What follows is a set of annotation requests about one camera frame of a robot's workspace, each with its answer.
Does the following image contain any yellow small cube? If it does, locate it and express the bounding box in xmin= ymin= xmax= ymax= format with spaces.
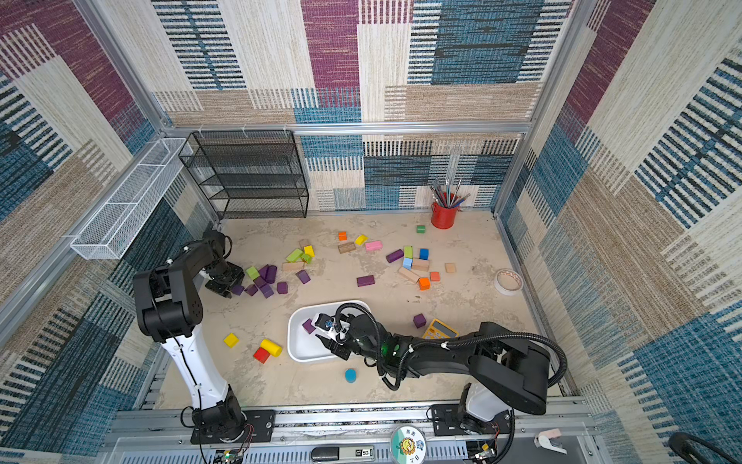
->
xmin=224 ymin=334 xmax=240 ymax=348

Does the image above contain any red cube block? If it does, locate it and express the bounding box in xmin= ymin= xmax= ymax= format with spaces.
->
xmin=253 ymin=347 xmax=271 ymax=365

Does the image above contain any red pen cup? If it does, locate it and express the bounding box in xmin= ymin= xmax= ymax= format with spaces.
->
xmin=431 ymin=203 xmax=458 ymax=230

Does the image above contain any long natural wood brick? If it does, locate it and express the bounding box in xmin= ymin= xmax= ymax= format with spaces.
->
xmin=281 ymin=261 xmax=305 ymax=273

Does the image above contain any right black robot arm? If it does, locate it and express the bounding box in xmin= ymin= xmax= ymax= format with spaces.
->
xmin=313 ymin=302 xmax=568 ymax=434

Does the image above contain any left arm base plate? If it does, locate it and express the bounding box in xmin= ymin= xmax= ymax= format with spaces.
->
xmin=189 ymin=410 xmax=276 ymax=446

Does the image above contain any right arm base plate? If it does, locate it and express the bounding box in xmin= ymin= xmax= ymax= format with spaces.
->
xmin=426 ymin=403 xmax=511 ymax=436

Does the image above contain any white mesh wall basket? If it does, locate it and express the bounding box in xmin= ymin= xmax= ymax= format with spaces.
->
xmin=71 ymin=138 xmax=186 ymax=260

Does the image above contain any purple wedge block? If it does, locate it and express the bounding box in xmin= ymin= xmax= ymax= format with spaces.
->
xmin=296 ymin=270 xmax=310 ymax=284

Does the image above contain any white plastic storage bin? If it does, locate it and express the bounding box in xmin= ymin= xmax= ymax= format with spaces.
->
xmin=285 ymin=302 xmax=341 ymax=365

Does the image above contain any purple flat brick centre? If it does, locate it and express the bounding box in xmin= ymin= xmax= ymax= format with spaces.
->
xmin=357 ymin=275 xmax=375 ymax=287

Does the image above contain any blue round block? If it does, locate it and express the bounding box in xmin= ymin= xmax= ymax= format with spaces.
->
xmin=345 ymin=368 xmax=357 ymax=384

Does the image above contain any brown wooden brick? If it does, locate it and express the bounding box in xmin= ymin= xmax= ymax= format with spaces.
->
xmin=338 ymin=242 xmax=357 ymax=253

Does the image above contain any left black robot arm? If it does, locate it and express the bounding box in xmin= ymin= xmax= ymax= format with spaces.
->
xmin=133 ymin=230 xmax=247 ymax=443

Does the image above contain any round green sticker badge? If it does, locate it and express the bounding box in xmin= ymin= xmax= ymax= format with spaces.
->
xmin=390 ymin=425 xmax=428 ymax=464

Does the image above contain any purple cube cluster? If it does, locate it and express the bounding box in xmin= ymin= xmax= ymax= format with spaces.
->
xmin=276 ymin=281 xmax=289 ymax=295

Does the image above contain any lime green brick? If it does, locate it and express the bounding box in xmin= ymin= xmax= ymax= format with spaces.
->
xmin=286 ymin=249 xmax=303 ymax=263

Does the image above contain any pink brick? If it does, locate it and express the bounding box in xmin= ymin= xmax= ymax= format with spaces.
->
xmin=364 ymin=241 xmax=383 ymax=251

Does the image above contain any small purple cube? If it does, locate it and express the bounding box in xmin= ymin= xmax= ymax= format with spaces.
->
xmin=303 ymin=319 xmax=316 ymax=334

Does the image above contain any purple cylinder block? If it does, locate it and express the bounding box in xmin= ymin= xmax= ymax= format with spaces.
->
xmin=386 ymin=249 xmax=405 ymax=263

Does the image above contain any yellow cylinder block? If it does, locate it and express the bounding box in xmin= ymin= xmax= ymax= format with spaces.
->
xmin=260 ymin=338 xmax=283 ymax=358

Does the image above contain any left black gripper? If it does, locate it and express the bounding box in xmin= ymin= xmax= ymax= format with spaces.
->
xmin=208 ymin=261 xmax=247 ymax=298

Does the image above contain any yellow calculator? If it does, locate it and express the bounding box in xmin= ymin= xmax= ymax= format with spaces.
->
xmin=423 ymin=319 xmax=459 ymax=339

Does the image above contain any roll of tape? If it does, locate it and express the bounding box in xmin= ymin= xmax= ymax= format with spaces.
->
xmin=494 ymin=269 xmax=524 ymax=297

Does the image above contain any black wire shelf rack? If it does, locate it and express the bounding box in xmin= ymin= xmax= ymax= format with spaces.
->
xmin=179 ymin=130 xmax=309 ymax=220

